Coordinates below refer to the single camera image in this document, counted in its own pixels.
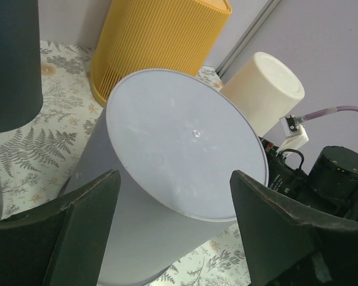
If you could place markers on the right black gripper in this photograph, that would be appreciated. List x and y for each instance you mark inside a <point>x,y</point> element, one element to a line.
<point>282,178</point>

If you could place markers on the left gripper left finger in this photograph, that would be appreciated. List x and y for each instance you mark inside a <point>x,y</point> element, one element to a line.
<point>63,241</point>

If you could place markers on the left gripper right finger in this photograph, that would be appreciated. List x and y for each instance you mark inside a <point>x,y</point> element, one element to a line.
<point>288,243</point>

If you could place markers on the cream white bin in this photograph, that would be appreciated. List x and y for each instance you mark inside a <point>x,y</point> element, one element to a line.
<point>264,90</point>

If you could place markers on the translucent grey bin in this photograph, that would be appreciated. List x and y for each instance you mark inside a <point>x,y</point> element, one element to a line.
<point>175,142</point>

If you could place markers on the slate blue tapered bin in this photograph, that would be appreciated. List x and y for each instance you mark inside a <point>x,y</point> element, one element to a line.
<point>21,96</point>

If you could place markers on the yellow mesh basket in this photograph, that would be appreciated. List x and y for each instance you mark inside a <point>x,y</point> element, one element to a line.
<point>164,34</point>

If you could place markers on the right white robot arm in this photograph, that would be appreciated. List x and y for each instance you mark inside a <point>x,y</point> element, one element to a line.
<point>331,186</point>

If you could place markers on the floral patterned table mat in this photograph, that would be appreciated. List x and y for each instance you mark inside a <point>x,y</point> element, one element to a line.
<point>36,161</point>

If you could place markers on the right aluminium frame post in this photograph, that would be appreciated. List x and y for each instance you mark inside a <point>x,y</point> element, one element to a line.
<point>248,34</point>

